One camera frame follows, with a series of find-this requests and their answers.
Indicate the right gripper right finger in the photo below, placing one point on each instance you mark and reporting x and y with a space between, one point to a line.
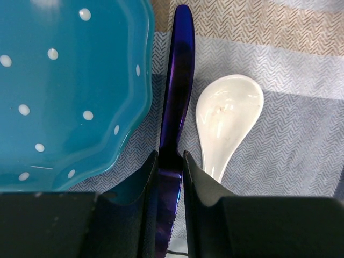
222 224

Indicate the teal dotted plate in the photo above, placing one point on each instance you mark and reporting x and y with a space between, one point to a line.
76 81

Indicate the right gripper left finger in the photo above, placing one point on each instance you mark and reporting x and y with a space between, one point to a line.
118 223

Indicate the blue beige checked cloth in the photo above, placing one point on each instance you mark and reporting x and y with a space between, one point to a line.
294 51

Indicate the purple knife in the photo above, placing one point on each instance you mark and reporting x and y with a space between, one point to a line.
180 76

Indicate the white ceramic spoon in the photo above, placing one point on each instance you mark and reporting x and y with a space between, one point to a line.
226 111

